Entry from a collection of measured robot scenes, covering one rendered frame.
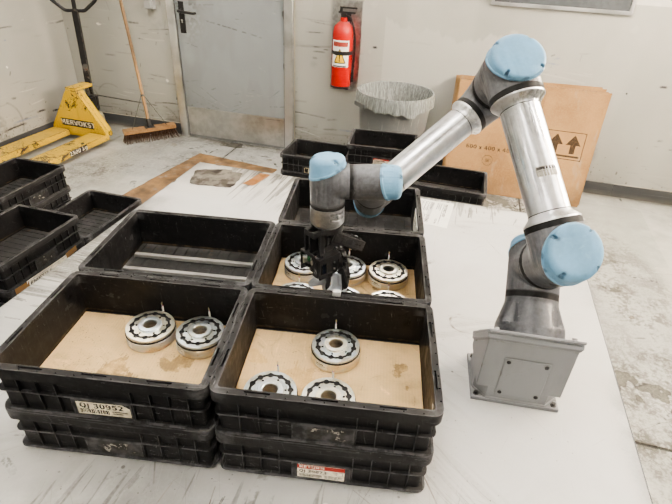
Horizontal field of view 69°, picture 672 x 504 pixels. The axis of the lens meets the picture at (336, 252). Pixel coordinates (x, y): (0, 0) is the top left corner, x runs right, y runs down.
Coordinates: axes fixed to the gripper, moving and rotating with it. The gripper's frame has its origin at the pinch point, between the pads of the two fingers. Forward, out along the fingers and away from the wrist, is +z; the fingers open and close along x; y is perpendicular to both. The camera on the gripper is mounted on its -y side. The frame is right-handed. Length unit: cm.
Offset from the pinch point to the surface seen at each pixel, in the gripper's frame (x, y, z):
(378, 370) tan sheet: 23.0, 6.9, 3.7
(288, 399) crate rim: 25.7, 31.0, -6.2
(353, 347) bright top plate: 17.1, 8.8, 0.4
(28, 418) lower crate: -9, 66, 4
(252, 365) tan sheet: 6.2, 27.0, 2.7
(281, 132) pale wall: -279, -170, 54
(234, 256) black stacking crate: -32.2, 9.3, 0.6
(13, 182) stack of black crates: -202, 40, 24
